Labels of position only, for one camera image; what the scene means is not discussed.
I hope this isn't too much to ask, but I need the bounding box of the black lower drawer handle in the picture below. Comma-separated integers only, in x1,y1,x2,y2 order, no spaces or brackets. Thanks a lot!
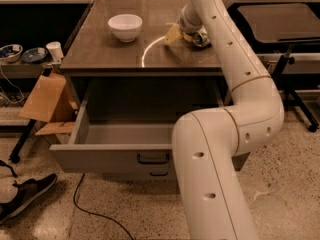
150,172,168,177

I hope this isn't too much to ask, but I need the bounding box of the black drawer handle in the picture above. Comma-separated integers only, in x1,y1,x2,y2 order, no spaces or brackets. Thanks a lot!
137,154,170,165
150,172,168,177

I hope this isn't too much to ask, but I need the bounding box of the blue plate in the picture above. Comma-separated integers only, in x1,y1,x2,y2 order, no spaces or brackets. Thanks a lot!
21,47,48,64

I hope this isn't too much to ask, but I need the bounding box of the black sneaker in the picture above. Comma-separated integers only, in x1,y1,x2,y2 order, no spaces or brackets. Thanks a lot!
0,174,57,225

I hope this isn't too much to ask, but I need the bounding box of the crushed green white can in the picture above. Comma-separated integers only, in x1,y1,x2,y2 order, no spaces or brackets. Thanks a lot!
192,31,210,48

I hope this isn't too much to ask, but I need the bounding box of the black floor cable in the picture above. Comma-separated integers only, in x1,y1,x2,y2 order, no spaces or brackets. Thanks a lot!
72,172,135,240

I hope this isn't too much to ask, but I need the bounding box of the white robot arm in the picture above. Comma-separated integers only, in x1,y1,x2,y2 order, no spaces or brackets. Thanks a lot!
172,0,284,240

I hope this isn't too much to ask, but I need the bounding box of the white paper cup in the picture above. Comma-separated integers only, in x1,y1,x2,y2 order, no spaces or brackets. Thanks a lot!
46,41,64,62

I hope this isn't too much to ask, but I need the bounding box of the green yellow sponge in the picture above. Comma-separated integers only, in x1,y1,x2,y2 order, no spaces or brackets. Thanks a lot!
183,33,196,43

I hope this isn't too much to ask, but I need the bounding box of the grey drawer cabinet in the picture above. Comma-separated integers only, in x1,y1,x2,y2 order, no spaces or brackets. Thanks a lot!
60,0,244,182

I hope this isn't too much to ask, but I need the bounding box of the white ceramic bowl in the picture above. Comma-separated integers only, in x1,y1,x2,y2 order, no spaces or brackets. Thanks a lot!
108,14,143,42

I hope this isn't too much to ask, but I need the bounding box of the black top drawer handle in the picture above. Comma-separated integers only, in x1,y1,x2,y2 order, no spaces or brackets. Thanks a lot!
137,154,170,165

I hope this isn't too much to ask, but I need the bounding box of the open grey top drawer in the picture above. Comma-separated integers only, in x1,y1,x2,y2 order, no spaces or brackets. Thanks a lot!
50,77,226,173

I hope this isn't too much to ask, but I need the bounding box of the brown cardboard box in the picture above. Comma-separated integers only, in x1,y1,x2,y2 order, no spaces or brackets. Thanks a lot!
19,73,78,135

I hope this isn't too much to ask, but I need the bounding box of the lower grey drawer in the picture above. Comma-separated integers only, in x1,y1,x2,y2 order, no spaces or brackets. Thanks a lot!
102,171,176,181

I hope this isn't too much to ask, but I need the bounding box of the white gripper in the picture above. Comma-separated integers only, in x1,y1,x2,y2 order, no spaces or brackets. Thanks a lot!
164,2,202,46

